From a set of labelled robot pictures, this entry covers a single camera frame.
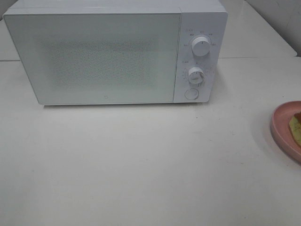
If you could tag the round white door button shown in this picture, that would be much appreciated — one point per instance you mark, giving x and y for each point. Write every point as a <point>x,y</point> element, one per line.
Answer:
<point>192,94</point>

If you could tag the pink round plate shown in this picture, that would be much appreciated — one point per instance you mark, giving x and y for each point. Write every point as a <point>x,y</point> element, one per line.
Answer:
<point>281,131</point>

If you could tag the white bread sandwich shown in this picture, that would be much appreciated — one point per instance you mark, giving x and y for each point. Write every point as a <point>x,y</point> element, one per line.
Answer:
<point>295,127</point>

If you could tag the white lower timer knob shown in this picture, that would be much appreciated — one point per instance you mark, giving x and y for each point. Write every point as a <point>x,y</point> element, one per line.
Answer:
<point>195,75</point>

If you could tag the white upper power knob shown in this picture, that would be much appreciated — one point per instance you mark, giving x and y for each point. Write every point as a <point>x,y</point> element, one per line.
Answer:
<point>201,46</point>

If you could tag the white microwave oven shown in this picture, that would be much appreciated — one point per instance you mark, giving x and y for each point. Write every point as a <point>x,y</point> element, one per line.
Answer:
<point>197,17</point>

